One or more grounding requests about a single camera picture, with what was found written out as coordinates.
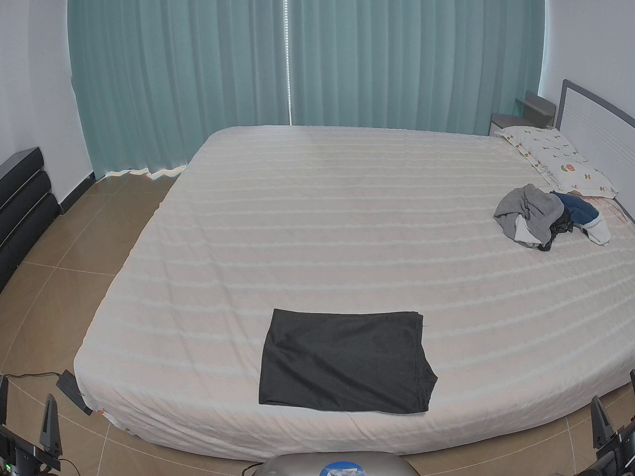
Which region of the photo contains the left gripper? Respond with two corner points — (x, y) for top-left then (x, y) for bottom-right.
(0, 375), (63, 476)

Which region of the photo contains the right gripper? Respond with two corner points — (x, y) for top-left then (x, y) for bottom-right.
(590, 369), (635, 476)

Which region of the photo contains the black T-shirt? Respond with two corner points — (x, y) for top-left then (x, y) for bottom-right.
(258, 308), (440, 415)

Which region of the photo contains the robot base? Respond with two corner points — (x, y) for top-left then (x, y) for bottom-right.
(245, 452), (422, 476)

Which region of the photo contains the pile of clothes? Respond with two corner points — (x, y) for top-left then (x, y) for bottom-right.
(492, 183), (612, 253)

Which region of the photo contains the black power adapter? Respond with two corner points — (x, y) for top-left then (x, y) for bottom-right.
(56, 370), (95, 416)

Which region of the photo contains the black chest of drawers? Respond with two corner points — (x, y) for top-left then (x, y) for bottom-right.
(0, 147), (59, 291)

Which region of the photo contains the white printed pillow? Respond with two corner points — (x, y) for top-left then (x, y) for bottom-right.
(494, 125), (621, 198)

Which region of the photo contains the grey bedside table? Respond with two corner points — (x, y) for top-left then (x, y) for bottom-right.
(490, 91), (556, 138)

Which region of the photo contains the bed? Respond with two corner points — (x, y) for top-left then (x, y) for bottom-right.
(73, 78), (635, 462)

